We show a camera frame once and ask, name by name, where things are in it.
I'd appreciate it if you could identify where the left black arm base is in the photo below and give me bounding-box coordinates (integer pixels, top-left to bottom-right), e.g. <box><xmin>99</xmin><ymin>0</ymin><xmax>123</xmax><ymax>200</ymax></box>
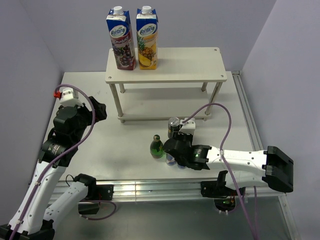
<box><xmin>78</xmin><ymin>184</ymin><xmax>114</xmax><ymax>216</ymax></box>

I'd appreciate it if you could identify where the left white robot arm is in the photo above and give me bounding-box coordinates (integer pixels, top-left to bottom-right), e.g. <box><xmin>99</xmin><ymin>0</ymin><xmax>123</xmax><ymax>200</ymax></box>
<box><xmin>0</xmin><ymin>96</ymin><xmax>107</xmax><ymax>240</ymax></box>

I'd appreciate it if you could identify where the white two-tier shelf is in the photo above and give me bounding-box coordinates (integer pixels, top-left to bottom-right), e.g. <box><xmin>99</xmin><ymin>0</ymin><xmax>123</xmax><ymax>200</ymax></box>
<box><xmin>105</xmin><ymin>47</ymin><xmax>227</xmax><ymax>123</ymax></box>

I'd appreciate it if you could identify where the aluminium rail front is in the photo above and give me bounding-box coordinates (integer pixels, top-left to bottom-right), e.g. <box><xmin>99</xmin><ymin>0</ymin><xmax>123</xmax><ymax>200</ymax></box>
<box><xmin>48</xmin><ymin>178</ymin><xmax>286</xmax><ymax>205</ymax></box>

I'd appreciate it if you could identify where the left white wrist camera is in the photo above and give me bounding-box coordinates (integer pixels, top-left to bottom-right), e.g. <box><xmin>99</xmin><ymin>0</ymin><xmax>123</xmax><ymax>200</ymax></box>
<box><xmin>53</xmin><ymin>87</ymin><xmax>84</xmax><ymax>107</ymax></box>

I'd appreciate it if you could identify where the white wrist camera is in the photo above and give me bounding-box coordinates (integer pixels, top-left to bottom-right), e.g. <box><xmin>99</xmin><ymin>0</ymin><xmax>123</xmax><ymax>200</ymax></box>
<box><xmin>53</xmin><ymin>87</ymin><xmax>84</xmax><ymax>107</ymax></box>
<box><xmin>178</xmin><ymin>118</ymin><xmax>196</xmax><ymax>136</ymax></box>

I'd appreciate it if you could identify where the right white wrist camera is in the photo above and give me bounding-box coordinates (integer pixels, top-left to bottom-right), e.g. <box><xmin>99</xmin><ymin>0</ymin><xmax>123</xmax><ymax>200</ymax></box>
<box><xmin>178</xmin><ymin>118</ymin><xmax>196</xmax><ymax>136</ymax></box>

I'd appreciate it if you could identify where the aluminium rail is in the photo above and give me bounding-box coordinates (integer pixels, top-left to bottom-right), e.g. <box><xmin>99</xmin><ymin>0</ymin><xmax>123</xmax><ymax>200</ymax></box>
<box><xmin>48</xmin><ymin>178</ymin><xmax>286</xmax><ymax>205</ymax></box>
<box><xmin>231</xmin><ymin>71</ymin><xmax>302</xmax><ymax>240</ymax></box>

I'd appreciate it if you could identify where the dark can open top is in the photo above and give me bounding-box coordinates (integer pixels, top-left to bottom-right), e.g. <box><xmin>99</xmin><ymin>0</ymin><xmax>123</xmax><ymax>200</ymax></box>
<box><xmin>167</xmin><ymin>116</ymin><xmax>180</xmax><ymax>139</ymax></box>

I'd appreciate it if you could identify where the silver blue energy can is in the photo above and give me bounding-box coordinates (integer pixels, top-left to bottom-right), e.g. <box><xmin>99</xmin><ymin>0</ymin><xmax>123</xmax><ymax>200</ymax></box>
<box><xmin>166</xmin><ymin>153</ymin><xmax>175</xmax><ymax>162</ymax></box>

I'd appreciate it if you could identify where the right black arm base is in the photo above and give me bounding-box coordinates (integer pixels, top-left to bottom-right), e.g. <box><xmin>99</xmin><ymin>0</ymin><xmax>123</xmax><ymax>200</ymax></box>
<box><xmin>200</xmin><ymin>170</ymin><xmax>246</xmax><ymax>215</ymax></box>

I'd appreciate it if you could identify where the green glass bottle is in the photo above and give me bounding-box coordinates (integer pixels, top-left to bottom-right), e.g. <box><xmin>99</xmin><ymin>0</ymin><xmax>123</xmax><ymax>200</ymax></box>
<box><xmin>149</xmin><ymin>134</ymin><xmax>164</xmax><ymax>159</ymax></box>

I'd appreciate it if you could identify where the pineapple juice carton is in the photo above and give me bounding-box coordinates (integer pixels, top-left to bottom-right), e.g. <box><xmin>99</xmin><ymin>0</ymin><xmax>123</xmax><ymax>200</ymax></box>
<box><xmin>136</xmin><ymin>5</ymin><xmax>158</xmax><ymax>70</ymax></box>

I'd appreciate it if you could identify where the aluminium rail right side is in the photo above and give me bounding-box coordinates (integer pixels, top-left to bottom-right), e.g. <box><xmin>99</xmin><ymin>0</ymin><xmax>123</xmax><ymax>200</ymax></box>
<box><xmin>231</xmin><ymin>71</ymin><xmax>302</xmax><ymax>240</ymax></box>

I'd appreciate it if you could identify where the grape juice carton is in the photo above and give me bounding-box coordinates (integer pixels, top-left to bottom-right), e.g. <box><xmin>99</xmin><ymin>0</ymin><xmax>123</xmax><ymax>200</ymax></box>
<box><xmin>106</xmin><ymin>6</ymin><xmax>136</xmax><ymax>71</ymax></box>

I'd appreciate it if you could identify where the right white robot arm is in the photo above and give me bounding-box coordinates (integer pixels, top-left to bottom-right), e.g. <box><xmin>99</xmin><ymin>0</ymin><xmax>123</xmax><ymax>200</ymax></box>
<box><xmin>163</xmin><ymin>135</ymin><xmax>294</xmax><ymax>195</ymax></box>

